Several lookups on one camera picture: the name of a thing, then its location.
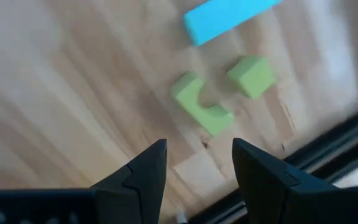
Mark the black aluminium table frame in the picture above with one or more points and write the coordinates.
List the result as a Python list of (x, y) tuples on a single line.
[(337, 149)]

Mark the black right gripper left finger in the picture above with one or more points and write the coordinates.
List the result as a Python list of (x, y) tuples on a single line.
[(135, 193)]

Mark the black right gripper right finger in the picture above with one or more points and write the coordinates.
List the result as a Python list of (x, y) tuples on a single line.
[(266, 189)]

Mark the green arch block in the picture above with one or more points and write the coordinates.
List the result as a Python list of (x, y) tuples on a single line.
[(186, 93)]

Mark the small green cube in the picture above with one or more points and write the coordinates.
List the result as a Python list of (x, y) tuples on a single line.
[(253, 77)]

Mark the long teal block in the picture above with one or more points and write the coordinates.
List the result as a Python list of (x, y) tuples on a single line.
[(225, 18)]

